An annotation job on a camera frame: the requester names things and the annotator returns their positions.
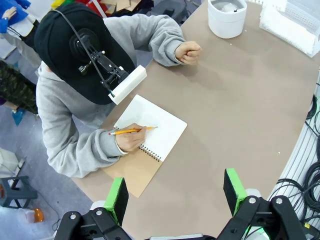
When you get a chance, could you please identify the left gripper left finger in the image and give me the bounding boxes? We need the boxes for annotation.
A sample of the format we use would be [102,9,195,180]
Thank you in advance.
[54,176,133,240]

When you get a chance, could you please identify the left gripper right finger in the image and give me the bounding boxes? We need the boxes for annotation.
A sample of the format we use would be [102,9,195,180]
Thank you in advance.
[216,167,307,240]

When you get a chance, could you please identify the yellow pencil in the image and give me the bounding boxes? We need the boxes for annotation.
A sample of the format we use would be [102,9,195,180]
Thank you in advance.
[108,126,159,136]

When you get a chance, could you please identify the spiral notebook brown cover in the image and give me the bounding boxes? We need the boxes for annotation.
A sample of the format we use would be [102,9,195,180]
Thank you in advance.
[102,94,188,198]

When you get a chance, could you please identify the white paper ball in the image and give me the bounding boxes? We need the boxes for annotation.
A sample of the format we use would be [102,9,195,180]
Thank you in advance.
[219,1,237,13]

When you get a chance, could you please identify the person right forearm grey sleeve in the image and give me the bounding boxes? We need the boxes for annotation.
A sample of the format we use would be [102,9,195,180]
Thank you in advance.
[47,128,126,178]

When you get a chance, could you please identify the person left forearm grey sleeve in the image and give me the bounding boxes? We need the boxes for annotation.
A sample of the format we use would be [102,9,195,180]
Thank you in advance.
[149,14,187,67]

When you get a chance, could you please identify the person right hand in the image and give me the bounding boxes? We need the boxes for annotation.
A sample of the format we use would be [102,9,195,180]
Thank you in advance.
[114,122,148,153]

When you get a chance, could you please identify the person left hand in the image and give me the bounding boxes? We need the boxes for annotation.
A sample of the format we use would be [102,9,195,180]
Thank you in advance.
[174,41,202,66]

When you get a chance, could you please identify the orange translucent bottle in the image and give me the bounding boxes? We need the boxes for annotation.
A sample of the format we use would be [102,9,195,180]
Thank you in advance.
[17,207,45,224]

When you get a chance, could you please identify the grey plastic stool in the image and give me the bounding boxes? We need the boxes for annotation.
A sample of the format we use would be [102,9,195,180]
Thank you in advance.
[0,174,38,210]

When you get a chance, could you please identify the grey hoodie torso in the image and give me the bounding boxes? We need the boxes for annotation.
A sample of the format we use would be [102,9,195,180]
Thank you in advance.
[36,13,181,151]

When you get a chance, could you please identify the white storage box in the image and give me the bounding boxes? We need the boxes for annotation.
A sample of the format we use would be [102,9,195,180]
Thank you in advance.
[0,147,26,178]

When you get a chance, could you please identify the black baseball cap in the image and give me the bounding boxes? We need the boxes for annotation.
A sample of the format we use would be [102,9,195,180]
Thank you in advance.
[33,2,136,106]

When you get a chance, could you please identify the white small trash bin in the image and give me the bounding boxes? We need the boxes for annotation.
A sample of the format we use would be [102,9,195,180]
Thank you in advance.
[207,0,248,40]

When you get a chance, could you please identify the white perforated plastic basket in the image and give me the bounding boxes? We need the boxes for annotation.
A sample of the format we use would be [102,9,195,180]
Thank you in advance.
[258,0,320,58]

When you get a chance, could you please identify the black floor equipment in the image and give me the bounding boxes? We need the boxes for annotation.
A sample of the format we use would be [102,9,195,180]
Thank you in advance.
[152,0,190,26]

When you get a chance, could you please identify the brown cardboard pieces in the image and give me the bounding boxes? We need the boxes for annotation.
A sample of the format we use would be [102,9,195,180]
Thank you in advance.
[99,0,141,12]

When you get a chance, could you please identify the black cable bundle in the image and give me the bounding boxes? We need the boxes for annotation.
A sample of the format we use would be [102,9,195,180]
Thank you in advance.
[268,82,320,240]

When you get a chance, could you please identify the white head camera box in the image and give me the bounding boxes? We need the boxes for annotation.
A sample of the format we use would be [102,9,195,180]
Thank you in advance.
[107,64,148,106]

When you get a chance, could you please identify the black head camera mount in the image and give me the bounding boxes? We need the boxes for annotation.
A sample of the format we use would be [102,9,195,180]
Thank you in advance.
[68,27,130,91]

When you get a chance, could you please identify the black head camera cable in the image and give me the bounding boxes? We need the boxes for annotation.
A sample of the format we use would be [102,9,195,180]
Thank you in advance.
[51,8,116,97]

